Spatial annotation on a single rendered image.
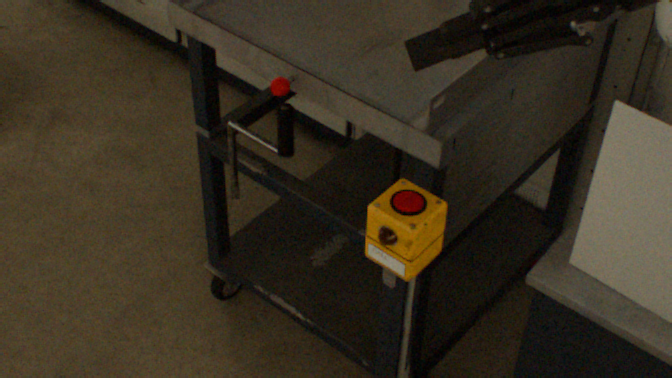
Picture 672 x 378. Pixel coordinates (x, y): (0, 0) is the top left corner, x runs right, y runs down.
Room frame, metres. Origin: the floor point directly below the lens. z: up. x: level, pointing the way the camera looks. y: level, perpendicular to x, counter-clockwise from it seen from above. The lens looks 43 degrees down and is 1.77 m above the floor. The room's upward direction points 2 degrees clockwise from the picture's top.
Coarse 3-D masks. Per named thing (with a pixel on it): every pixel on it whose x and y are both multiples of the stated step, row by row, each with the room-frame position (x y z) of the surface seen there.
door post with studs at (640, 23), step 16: (640, 16) 1.63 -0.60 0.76; (640, 32) 1.62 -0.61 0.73; (624, 48) 1.64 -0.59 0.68; (640, 48) 1.62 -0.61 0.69; (624, 64) 1.63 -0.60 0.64; (624, 80) 1.63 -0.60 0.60; (624, 96) 1.62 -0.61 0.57; (608, 112) 1.64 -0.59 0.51; (592, 160) 1.64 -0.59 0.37; (592, 176) 1.63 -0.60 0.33
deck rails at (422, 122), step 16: (192, 0) 1.49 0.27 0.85; (208, 0) 1.49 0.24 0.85; (480, 64) 1.23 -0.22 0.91; (496, 64) 1.28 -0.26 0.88; (512, 64) 1.32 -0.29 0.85; (464, 80) 1.20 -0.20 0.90; (480, 80) 1.24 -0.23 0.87; (496, 80) 1.27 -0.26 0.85; (432, 96) 1.13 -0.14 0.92; (448, 96) 1.17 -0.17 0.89; (464, 96) 1.21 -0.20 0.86; (432, 112) 1.14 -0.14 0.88; (448, 112) 1.17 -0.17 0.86; (416, 128) 1.14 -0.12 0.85; (432, 128) 1.14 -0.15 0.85
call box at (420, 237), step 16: (384, 192) 0.94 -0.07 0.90; (416, 192) 0.94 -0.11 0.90; (368, 208) 0.91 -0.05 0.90; (384, 208) 0.90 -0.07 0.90; (432, 208) 0.91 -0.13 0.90; (368, 224) 0.91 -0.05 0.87; (400, 224) 0.88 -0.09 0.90; (416, 224) 0.88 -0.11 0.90; (432, 224) 0.89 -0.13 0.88; (368, 240) 0.91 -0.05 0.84; (400, 240) 0.87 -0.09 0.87; (416, 240) 0.87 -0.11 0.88; (432, 240) 0.90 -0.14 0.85; (368, 256) 0.91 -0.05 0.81; (384, 256) 0.89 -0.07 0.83; (400, 256) 0.87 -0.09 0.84; (416, 256) 0.87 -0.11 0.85; (432, 256) 0.90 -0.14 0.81; (400, 272) 0.87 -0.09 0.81; (416, 272) 0.87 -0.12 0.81
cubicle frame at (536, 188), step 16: (624, 16) 1.65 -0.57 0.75; (624, 32) 1.64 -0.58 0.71; (608, 64) 1.65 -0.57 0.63; (640, 64) 1.62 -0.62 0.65; (608, 80) 1.65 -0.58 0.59; (608, 96) 1.64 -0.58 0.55; (592, 112) 1.66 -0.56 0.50; (592, 128) 1.65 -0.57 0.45; (592, 144) 1.64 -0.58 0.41; (544, 176) 1.70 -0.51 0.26; (576, 176) 1.65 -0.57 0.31; (528, 192) 1.72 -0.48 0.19; (544, 192) 1.70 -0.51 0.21; (576, 192) 1.65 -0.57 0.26; (544, 208) 1.69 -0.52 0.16; (576, 208) 1.64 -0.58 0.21
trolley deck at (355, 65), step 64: (256, 0) 1.50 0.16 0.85; (320, 0) 1.51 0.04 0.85; (384, 0) 1.52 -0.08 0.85; (448, 0) 1.52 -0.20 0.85; (256, 64) 1.36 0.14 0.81; (320, 64) 1.31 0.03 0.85; (384, 64) 1.31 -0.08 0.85; (448, 64) 1.32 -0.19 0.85; (384, 128) 1.18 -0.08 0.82; (448, 128) 1.15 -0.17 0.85
